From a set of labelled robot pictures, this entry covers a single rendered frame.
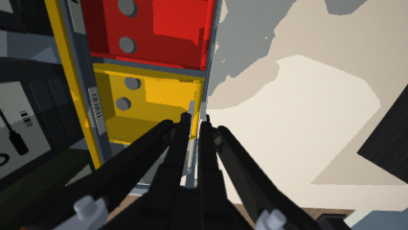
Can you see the grey metal shelf rack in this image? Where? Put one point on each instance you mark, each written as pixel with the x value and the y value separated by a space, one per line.
pixel 44 48

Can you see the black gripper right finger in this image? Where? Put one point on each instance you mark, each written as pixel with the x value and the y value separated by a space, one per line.
pixel 265 204

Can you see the yellow flat bar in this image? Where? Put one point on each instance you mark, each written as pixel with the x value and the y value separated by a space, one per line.
pixel 64 49

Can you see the yellow bin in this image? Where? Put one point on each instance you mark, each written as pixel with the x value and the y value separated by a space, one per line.
pixel 162 96

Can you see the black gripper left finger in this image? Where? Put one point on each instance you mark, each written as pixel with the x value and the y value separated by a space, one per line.
pixel 86 203

